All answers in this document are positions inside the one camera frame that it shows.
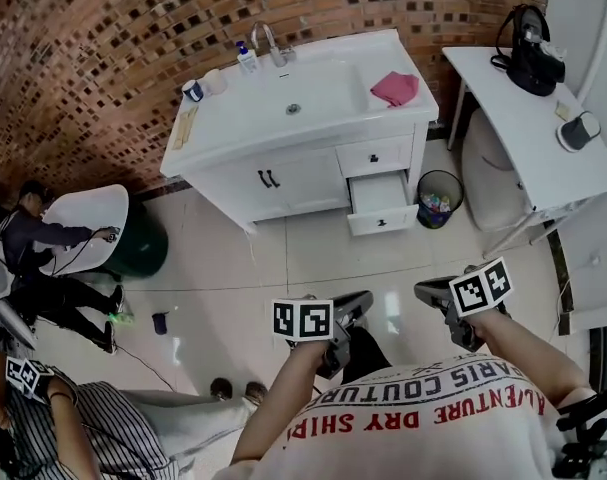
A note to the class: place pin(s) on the black mesh waste bin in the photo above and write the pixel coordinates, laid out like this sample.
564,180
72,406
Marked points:
423,188

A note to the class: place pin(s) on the black backpack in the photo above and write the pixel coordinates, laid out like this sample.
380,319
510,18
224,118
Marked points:
533,68

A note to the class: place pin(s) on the white shell chair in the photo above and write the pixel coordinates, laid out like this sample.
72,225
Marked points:
98,208

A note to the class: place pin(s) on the person's white printed t-shirt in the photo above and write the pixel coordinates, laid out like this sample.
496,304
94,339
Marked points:
408,443

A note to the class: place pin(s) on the white side table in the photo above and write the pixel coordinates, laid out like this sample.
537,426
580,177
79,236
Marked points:
523,128

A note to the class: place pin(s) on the blue mug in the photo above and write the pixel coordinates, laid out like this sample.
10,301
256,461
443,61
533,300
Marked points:
193,90

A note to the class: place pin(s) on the person's right forearm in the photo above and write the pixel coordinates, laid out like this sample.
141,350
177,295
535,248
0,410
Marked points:
528,353

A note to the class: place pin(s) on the white cup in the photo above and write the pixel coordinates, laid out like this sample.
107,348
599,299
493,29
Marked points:
215,82

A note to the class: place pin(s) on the dark green barrel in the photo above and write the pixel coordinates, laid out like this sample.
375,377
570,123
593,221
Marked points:
143,243

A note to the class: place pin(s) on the white drawer with black knob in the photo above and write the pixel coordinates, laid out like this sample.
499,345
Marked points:
378,198
393,150

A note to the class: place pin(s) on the pink cloth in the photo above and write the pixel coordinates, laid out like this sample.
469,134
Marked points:
395,88

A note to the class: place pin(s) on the heap of colourful wrappers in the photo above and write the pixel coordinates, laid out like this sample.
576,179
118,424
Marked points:
438,205

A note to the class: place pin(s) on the green floor item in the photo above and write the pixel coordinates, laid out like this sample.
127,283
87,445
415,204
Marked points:
120,318

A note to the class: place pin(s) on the small beige pad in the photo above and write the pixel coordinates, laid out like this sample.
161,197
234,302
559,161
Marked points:
563,110

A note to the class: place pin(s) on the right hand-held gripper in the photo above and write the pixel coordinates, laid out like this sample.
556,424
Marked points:
480,288

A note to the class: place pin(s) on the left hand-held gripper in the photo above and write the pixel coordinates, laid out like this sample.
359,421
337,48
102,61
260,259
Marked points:
303,319

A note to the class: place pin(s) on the beige beanbag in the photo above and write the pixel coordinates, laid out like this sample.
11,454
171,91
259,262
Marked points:
488,188

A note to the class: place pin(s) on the white vanity sink cabinet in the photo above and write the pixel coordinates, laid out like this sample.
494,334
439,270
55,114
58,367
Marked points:
233,128

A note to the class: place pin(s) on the dark blue pouch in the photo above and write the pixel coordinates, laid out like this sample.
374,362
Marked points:
160,324

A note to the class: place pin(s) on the person's left forearm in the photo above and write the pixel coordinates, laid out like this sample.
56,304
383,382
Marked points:
278,398

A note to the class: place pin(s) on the chrome faucet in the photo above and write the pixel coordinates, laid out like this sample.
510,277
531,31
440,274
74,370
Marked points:
278,58

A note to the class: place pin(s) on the person's black trousers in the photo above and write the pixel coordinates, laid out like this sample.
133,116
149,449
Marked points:
368,358

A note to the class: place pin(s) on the white cabinet door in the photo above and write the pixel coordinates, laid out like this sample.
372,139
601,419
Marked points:
313,183
233,193

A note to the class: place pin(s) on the white pump soap bottle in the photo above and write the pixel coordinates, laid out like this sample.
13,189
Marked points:
248,63

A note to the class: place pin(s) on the beige wooden comb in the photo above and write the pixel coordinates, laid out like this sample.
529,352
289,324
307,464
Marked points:
184,127

